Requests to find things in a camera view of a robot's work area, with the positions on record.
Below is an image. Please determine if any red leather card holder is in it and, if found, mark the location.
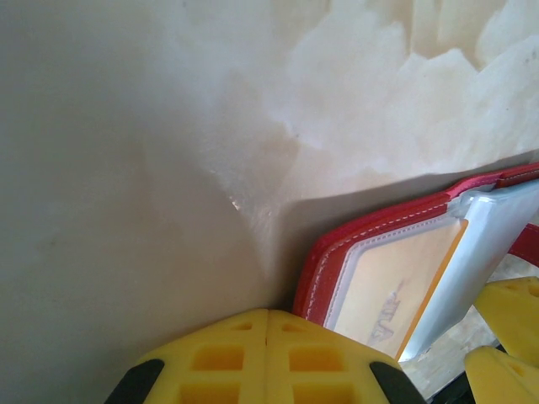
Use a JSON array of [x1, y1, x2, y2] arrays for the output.
[[291, 162, 539, 364]]

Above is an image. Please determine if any orange credit card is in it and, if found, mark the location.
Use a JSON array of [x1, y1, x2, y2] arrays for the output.
[[331, 217, 471, 361]]

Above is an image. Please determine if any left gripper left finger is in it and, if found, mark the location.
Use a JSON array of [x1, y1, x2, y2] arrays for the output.
[[108, 308, 270, 404]]

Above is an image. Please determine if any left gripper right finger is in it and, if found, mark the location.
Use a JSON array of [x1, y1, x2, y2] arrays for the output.
[[264, 310, 424, 404]]

